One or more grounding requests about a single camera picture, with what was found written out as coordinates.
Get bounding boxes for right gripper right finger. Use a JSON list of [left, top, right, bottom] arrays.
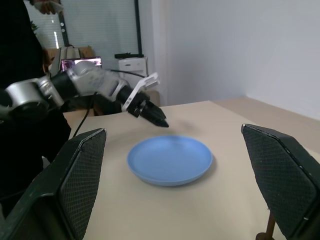
[[240, 123, 320, 240]]

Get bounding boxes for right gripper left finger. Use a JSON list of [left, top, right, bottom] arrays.
[[0, 127, 108, 240]]

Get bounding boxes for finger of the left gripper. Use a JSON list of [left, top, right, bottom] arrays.
[[146, 99, 169, 123], [141, 107, 171, 129]]

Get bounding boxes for blue plate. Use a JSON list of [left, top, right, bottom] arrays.
[[126, 135, 214, 187]]

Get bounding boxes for dark wooden dish rack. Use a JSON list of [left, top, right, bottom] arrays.
[[255, 211, 277, 240]]

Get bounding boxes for bystander bare hand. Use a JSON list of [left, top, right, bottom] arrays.
[[31, 0, 64, 15]]

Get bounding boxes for white printer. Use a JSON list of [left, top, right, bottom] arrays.
[[114, 52, 149, 78]]

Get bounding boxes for open laptop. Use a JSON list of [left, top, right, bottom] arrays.
[[60, 56, 103, 72]]

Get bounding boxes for brown cardboard boxes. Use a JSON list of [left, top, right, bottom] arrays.
[[41, 45, 96, 76]]

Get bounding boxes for green potted plant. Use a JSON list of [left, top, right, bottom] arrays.
[[29, 20, 41, 38]]

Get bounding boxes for person in black clothes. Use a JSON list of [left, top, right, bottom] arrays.
[[0, 0, 73, 218]]

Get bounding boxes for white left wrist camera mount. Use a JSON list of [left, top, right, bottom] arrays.
[[121, 72, 161, 113]]

